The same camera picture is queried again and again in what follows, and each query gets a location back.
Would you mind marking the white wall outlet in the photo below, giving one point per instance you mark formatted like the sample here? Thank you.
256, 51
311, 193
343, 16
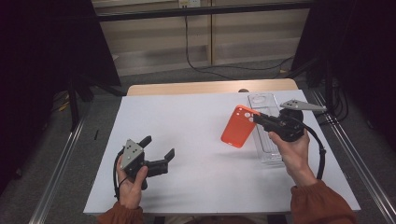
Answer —
190, 3

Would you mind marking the person's right hand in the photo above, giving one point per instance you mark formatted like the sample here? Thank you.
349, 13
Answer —
294, 158

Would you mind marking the person's left hand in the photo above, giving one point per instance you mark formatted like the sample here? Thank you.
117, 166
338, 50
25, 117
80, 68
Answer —
130, 186

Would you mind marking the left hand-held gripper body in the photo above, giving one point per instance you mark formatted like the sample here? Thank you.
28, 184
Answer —
137, 160

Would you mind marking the aluminium floor rail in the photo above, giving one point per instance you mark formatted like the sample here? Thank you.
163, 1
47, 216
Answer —
59, 171
351, 149

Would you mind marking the black curtain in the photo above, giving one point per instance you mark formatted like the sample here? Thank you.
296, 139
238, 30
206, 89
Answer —
358, 56
46, 46

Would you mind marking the orange phone case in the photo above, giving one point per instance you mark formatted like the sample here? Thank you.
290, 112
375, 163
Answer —
239, 126

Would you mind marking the clear plastic storage bin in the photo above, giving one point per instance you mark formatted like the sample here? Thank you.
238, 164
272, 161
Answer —
264, 140

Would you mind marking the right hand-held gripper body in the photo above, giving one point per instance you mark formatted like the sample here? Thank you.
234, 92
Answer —
288, 124

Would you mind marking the black metal stand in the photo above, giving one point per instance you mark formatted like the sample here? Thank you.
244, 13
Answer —
74, 102
328, 77

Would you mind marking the wooden table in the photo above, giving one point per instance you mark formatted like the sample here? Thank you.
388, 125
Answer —
211, 86

